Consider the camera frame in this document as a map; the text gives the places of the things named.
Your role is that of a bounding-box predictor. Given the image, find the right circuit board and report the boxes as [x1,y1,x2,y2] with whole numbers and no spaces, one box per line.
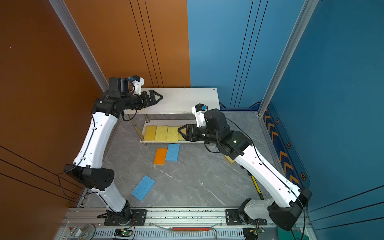
[250,227,265,239]

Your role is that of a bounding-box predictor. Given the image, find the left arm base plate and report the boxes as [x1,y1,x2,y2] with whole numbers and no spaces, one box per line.
[104,210,147,226]

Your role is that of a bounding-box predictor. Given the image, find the aluminium frame post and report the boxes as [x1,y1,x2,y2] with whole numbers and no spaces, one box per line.
[258,0,319,117]
[49,0,109,92]

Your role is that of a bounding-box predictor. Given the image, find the orange sponge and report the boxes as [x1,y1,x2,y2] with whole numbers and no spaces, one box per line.
[153,148,168,165]

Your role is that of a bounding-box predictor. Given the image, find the circuit board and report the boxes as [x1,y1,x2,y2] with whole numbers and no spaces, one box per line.
[250,227,265,239]
[114,228,134,240]

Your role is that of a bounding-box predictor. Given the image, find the large blue sponge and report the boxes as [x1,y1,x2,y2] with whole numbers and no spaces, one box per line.
[131,175,155,201]

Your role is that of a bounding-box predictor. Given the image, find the left circuit board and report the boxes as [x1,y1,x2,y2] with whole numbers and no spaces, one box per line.
[114,228,134,240]

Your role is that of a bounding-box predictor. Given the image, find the dark yellow sponge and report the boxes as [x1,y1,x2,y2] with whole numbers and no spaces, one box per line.
[178,133,184,141]

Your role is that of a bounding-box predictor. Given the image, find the tan yellow sponge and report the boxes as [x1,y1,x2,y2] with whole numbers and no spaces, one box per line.
[225,156,235,164]

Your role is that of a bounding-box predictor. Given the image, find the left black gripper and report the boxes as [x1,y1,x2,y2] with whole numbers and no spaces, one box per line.
[121,90,163,112]

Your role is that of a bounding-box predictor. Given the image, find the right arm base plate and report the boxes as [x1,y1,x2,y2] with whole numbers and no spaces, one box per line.
[225,209,268,226]

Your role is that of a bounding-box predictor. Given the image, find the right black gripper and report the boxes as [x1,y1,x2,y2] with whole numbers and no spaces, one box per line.
[177,123,221,145]

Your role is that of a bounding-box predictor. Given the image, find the white two-tier shelf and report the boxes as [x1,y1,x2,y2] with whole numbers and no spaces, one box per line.
[125,88,220,145]

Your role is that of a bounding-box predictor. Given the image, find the left aluminium frame post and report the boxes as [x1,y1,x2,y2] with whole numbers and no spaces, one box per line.
[49,0,109,92]

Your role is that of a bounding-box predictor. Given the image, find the yellow black caliper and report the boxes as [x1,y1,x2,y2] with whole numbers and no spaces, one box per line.
[247,171,265,200]

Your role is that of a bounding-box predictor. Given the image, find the small blue sponge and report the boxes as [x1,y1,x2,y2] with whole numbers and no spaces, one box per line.
[166,144,180,162]

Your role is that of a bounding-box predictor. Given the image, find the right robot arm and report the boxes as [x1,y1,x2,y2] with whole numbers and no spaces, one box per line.
[178,104,312,231]

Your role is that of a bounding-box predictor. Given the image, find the thick yellow sponge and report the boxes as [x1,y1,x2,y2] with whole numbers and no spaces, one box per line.
[144,126,157,142]

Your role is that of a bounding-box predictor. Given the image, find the red handled tool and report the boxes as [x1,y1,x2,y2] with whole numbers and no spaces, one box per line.
[168,227,212,232]

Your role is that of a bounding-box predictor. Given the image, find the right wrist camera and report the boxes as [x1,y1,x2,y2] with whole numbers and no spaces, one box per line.
[192,104,208,128]

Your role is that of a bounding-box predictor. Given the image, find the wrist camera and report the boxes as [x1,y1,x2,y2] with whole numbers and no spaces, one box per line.
[129,75,145,95]
[192,104,208,128]

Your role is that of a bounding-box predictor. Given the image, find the right aluminium frame post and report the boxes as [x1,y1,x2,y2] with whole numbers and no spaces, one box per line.
[258,0,319,117]

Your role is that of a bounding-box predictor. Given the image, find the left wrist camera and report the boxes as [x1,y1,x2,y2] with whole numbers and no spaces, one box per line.
[129,75,145,95]

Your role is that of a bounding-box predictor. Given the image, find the green glove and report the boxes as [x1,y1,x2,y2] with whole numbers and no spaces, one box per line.
[277,227,310,240]

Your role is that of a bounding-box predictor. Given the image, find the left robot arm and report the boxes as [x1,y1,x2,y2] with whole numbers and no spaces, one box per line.
[63,76,163,226]

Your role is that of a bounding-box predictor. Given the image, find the light yellow sponge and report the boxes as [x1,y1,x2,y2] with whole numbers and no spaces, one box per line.
[166,127,179,143]
[155,126,169,142]

